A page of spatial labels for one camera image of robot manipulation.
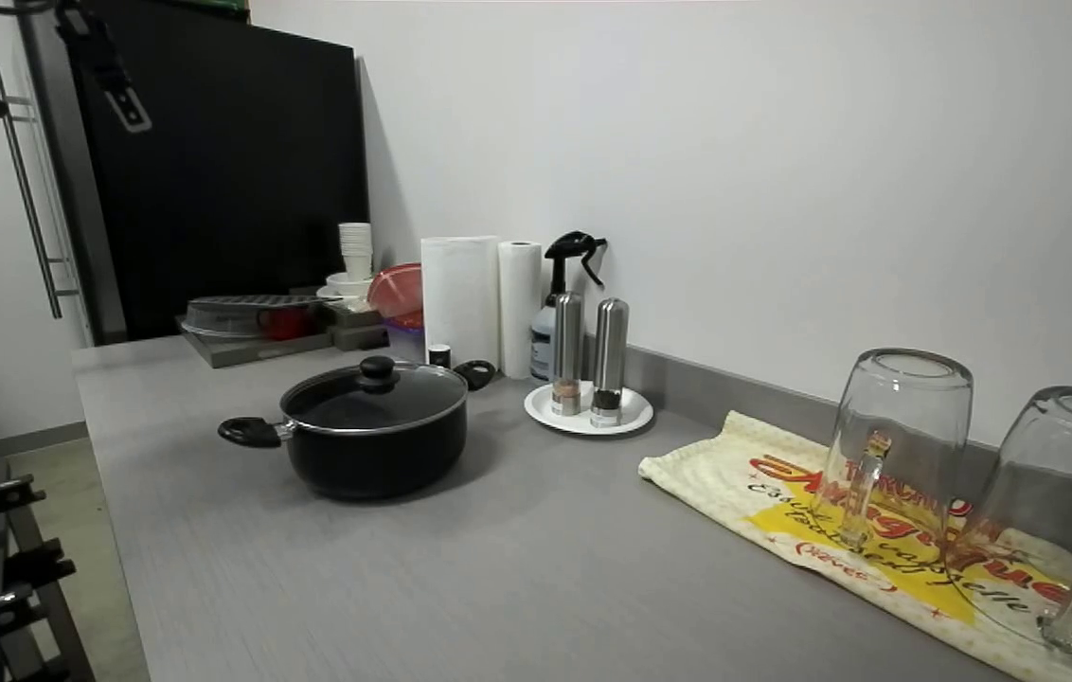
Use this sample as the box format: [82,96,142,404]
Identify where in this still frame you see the glass lid with black knob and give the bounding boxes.
[277,353,474,438]

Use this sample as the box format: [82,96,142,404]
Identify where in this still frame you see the round container with red lid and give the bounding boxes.
[362,260,426,326]

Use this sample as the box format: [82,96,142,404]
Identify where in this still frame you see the black cooking pot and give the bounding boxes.
[217,356,500,502]

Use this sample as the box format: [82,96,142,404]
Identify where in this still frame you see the flat container with red lid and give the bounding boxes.
[178,289,337,371]

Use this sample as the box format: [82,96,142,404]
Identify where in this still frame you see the clear drinking glass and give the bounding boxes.
[814,348,976,562]
[973,384,1072,659]

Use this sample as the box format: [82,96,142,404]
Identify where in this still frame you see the spray bottle with black trigger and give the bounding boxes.
[526,228,611,384]

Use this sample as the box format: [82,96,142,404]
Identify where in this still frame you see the steel salt grinder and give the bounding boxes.
[549,291,588,416]

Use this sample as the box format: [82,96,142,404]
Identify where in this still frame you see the white paper towel roll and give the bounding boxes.
[418,230,507,371]
[496,240,549,384]

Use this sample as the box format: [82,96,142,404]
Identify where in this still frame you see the steel pepper grinder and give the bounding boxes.
[589,296,631,420]

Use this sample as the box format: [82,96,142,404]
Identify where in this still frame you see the small white round plate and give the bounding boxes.
[519,379,657,438]

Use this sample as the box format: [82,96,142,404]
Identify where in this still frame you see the stack of white cups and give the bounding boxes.
[327,219,377,314]

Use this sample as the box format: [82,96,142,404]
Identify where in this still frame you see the printed cream dish towel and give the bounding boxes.
[637,408,1072,682]

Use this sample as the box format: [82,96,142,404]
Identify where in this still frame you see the black refrigerator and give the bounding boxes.
[20,0,373,348]

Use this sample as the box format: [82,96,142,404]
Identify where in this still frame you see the black strap with tag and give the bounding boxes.
[54,0,160,136]

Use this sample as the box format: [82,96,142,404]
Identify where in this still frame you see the metal refrigerator handle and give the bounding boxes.
[0,65,87,320]

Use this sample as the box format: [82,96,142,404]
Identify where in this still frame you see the aluminium frame rail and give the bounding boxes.
[0,502,99,682]

